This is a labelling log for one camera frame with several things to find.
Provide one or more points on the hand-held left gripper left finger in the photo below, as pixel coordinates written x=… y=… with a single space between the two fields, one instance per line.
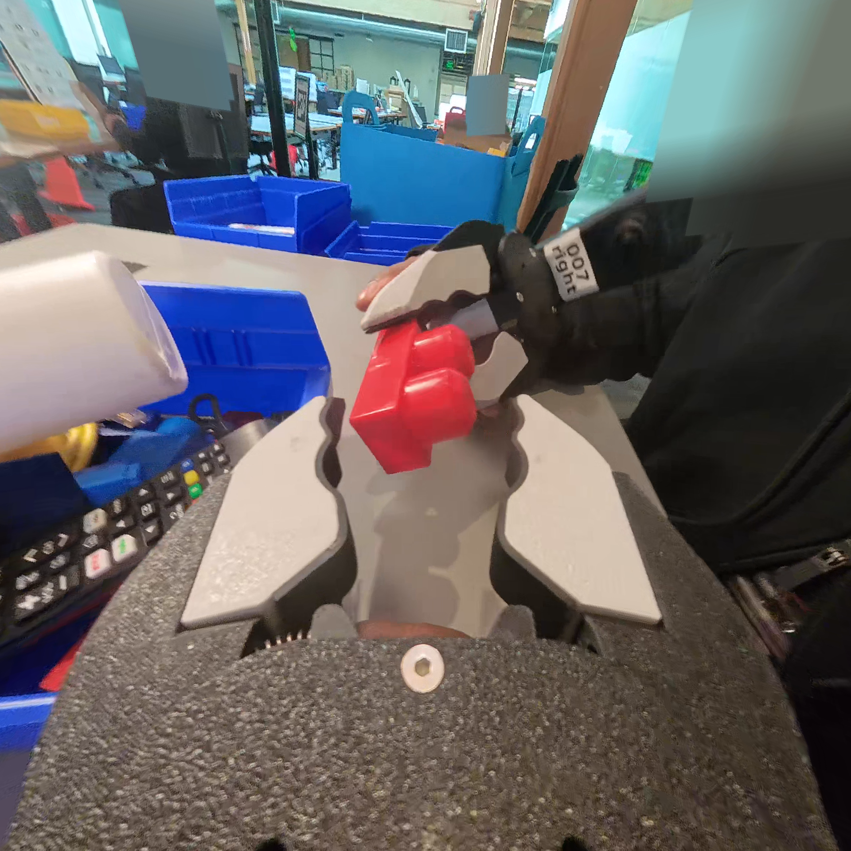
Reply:
x=266 y=532

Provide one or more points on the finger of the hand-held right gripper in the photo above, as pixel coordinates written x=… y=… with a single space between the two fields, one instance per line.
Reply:
x=502 y=365
x=425 y=286

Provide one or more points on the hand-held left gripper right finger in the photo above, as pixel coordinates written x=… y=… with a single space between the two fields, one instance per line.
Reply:
x=572 y=532

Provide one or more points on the red toy building block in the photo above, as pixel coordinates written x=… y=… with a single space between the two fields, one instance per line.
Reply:
x=405 y=405

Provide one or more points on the person's right forearm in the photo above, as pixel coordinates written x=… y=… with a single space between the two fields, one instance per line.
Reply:
x=618 y=319

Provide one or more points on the person's right hand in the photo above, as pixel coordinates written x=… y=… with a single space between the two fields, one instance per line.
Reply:
x=382 y=282

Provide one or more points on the blue corrugated plastic tote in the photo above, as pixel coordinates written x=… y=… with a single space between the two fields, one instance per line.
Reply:
x=419 y=173

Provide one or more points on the light blue foam block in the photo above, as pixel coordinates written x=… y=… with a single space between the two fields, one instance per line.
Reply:
x=139 y=452

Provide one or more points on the black remote control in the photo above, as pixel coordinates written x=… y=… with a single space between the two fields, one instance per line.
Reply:
x=100 y=545

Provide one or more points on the yellow tape roll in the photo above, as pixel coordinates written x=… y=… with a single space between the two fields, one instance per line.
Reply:
x=73 y=445

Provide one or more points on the red plastic piece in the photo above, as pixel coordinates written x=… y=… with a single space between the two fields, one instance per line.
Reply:
x=60 y=665

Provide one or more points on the black pole stand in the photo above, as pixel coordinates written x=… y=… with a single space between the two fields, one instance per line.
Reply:
x=272 y=80

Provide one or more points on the white plastic cup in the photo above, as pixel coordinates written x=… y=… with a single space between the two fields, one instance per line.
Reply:
x=73 y=346

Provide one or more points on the orange traffic cone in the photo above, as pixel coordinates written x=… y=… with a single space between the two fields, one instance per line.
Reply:
x=63 y=186

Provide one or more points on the yellow plastic bin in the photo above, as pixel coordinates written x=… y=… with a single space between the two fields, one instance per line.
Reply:
x=40 y=123

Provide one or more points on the wooden post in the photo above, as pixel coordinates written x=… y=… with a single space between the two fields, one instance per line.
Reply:
x=572 y=113

